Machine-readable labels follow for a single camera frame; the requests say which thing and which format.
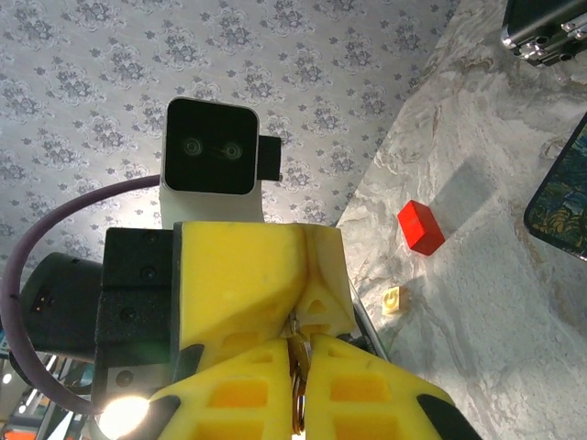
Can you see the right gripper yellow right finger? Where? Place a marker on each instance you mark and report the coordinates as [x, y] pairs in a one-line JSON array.
[[357, 394]]

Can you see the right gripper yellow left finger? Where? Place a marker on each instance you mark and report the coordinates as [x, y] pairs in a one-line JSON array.
[[238, 394]]

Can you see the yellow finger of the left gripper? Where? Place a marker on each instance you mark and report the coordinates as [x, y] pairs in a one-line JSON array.
[[229, 275], [328, 266]]

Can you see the small wooden letter block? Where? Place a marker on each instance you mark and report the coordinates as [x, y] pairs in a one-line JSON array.
[[395, 301]]

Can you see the red rectangular block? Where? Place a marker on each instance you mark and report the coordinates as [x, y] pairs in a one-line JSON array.
[[419, 227]]

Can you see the starry night painted box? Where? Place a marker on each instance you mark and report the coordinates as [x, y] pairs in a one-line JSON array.
[[564, 206]]

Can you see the black hard case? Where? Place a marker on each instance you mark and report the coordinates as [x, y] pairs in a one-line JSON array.
[[536, 23]]

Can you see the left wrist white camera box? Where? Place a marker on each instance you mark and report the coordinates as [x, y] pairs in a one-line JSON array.
[[208, 146]]

